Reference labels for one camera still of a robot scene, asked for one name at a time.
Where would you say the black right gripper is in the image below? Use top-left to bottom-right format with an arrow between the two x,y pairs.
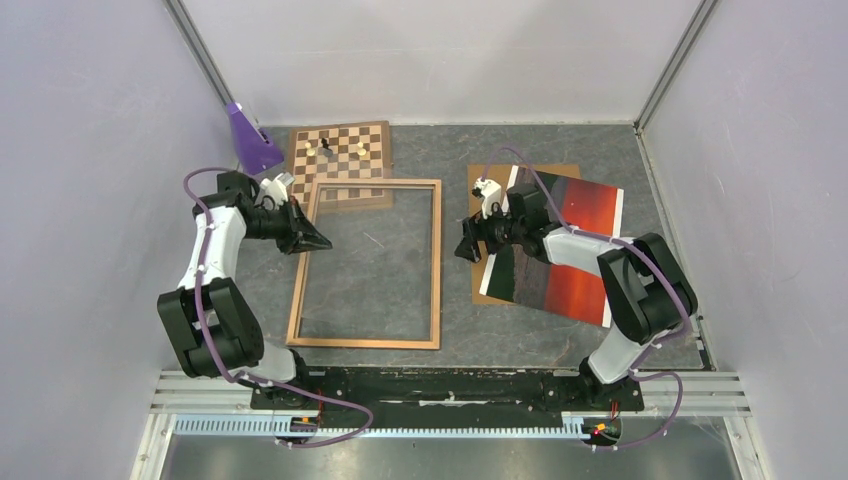
455,198 -> 526,262

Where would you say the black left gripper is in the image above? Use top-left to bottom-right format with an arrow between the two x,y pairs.
243,196 -> 332,256

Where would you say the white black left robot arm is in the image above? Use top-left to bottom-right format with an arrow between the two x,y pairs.
156,168 -> 332,408

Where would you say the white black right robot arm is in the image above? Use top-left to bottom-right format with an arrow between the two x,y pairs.
454,178 -> 697,408

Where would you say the red sunset photo print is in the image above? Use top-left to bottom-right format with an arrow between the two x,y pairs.
471,165 -> 624,328

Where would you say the brown cardboard backing board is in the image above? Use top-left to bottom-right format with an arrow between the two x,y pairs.
467,163 -> 583,307

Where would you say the black chess piece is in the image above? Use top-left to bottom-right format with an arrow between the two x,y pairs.
320,138 -> 334,158

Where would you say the purple wedge stand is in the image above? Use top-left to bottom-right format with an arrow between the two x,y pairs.
226,102 -> 284,175

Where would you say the wooden chessboard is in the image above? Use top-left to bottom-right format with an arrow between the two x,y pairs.
286,120 -> 393,210

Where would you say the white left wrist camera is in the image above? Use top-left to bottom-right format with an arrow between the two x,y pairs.
259,172 -> 294,209

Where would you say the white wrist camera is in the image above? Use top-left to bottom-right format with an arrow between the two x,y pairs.
259,172 -> 294,209
471,177 -> 503,219

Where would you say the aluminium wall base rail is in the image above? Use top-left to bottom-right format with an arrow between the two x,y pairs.
182,162 -> 246,369

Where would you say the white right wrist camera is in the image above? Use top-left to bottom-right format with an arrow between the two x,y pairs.
471,177 -> 503,219

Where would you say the wooden picture frame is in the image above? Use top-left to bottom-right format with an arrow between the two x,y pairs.
285,178 -> 442,350

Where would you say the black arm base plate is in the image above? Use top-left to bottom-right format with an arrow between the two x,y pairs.
292,366 -> 645,413

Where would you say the slotted cable duct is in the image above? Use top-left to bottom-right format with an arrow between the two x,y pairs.
174,414 -> 622,440

